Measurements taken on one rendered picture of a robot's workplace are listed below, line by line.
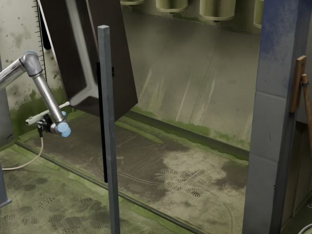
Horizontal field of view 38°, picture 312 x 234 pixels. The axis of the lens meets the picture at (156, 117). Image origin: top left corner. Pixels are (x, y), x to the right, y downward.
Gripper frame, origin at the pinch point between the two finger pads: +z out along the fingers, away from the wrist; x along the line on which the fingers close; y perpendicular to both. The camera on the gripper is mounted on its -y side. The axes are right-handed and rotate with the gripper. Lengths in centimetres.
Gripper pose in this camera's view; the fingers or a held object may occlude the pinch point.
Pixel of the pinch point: (38, 120)
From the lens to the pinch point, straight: 415.9
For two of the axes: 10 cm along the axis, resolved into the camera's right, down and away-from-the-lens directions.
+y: 0.5, 8.9, 4.5
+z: -8.1, -2.3, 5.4
